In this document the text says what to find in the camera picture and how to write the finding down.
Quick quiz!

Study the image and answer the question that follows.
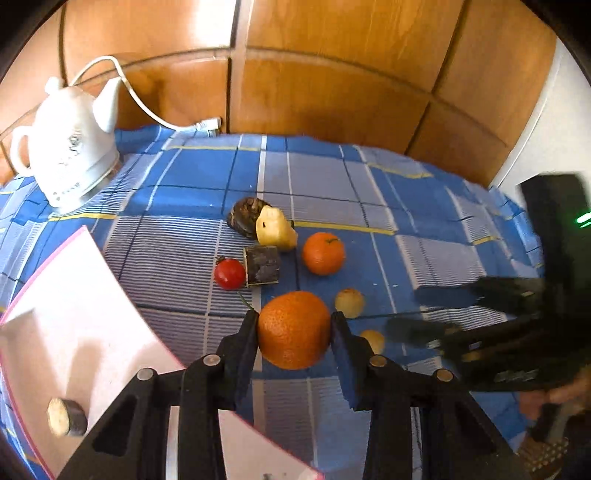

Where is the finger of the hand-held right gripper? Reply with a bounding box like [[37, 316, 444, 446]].
[[385, 318, 463, 350], [414, 276, 544, 315]]

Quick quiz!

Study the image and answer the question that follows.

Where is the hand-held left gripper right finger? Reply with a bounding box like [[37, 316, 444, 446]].
[[330, 311, 532, 480]]

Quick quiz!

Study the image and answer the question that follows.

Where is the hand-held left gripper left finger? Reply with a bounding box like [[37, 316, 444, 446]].
[[55, 310, 259, 480]]

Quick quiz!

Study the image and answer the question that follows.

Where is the small tan longan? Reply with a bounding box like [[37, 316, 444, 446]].
[[359, 329, 386, 355], [334, 288, 365, 319]]

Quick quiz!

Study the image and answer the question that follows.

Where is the large orange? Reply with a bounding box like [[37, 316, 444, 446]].
[[257, 291, 332, 369]]

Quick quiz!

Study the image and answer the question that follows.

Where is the red tomato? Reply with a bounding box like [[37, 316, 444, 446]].
[[213, 257, 247, 291]]

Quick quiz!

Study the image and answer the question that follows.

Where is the yellow starfruit piece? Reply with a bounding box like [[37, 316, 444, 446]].
[[255, 206, 299, 252]]

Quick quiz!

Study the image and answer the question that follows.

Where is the dark water chestnut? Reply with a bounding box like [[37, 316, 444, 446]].
[[226, 197, 272, 240]]

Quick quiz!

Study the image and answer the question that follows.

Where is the white tray with pink rim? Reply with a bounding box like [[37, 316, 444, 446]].
[[0, 225, 325, 480]]

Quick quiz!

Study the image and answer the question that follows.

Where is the dark sugarcane piece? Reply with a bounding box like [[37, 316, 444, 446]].
[[47, 398, 88, 438], [243, 246, 282, 288]]

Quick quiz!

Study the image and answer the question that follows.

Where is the person's right hand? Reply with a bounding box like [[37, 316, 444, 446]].
[[518, 371, 591, 422]]

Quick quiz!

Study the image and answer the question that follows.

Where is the small orange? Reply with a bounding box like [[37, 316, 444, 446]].
[[302, 232, 346, 277]]

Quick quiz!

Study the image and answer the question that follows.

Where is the blue checked tablecloth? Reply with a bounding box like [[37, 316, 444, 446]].
[[0, 124, 555, 480]]

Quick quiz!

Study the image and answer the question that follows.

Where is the brown dotted cloth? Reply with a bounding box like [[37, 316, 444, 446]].
[[517, 436, 571, 474]]

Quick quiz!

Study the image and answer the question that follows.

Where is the white ceramic electric kettle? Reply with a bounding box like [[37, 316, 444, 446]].
[[10, 76, 122, 209]]

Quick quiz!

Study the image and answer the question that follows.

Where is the wooden panelled wardrobe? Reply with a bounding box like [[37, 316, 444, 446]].
[[0, 0, 559, 188]]

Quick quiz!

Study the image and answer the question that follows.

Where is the white kettle power cable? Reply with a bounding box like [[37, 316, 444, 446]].
[[69, 55, 223, 136]]

